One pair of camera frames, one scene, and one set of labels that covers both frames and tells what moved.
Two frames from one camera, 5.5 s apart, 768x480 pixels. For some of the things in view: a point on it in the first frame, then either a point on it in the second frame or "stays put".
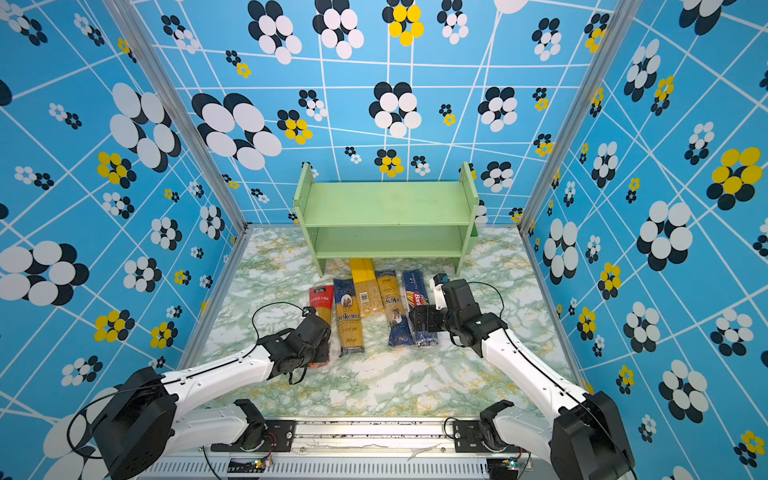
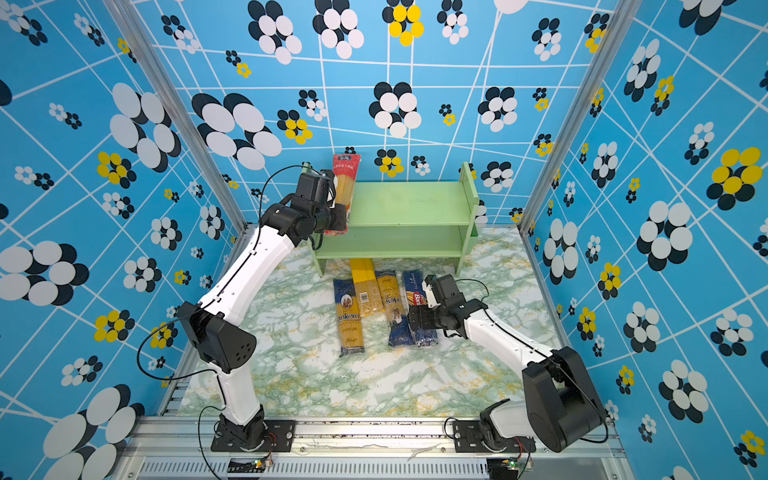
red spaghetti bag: x=322 y=301 -> x=345 y=168
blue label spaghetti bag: x=348 y=317 stays put
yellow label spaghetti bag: x=367 y=289 stays put
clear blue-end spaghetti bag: x=399 y=331 stays put
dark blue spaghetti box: x=416 y=295 stays put
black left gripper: x=325 y=349 -> x=339 y=211
